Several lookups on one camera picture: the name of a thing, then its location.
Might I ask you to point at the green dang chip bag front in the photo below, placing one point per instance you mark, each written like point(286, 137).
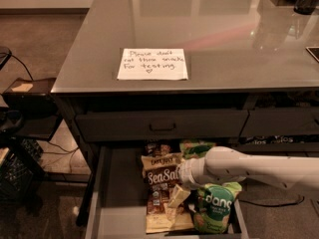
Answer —
point(213, 207)

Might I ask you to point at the dark brown snack bag rear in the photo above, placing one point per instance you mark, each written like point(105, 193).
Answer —
point(158, 148)

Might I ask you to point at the white handwritten paper note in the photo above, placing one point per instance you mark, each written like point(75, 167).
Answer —
point(153, 64)

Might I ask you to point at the dark snack bags right drawer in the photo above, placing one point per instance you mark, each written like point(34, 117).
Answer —
point(280, 139)

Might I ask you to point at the open grey middle drawer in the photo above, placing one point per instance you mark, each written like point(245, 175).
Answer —
point(118, 206)

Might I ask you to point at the dark top drawer with handle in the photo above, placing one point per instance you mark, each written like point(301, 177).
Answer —
point(116, 126)

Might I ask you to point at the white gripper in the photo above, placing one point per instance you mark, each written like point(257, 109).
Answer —
point(188, 174)

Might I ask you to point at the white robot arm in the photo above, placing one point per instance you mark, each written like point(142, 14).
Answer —
point(222, 164)

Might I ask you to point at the black plastic crate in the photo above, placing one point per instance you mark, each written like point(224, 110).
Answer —
point(15, 176)

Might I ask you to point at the green dang chip bag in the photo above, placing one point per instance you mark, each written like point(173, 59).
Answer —
point(195, 148)
point(213, 207)

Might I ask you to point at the green dang chip bag rear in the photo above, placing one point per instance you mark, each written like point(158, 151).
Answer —
point(195, 148)

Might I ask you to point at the dark right middle drawer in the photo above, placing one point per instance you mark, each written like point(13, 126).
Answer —
point(309, 149)

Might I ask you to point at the brown sea salt chip bag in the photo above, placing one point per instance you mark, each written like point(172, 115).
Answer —
point(160, 173)

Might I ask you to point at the black side table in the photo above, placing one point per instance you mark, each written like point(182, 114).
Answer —
point(31, 111)

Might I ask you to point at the dark right upper drawer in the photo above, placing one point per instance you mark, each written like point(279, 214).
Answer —
point(282, 121)

